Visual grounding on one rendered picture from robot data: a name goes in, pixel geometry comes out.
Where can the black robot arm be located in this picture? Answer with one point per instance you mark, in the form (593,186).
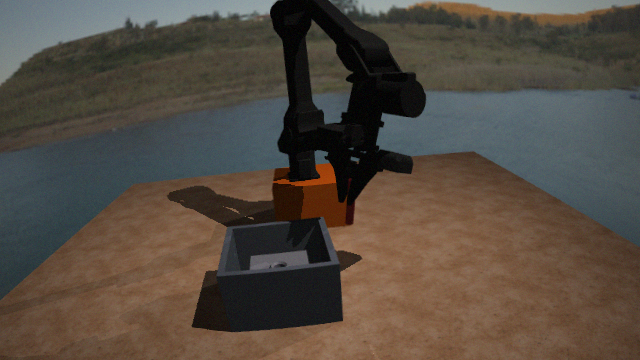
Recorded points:
(379,85)

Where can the dark red peg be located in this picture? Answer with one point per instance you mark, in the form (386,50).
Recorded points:
(350,210)

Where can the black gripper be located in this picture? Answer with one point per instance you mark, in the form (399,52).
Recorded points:
(370,162)

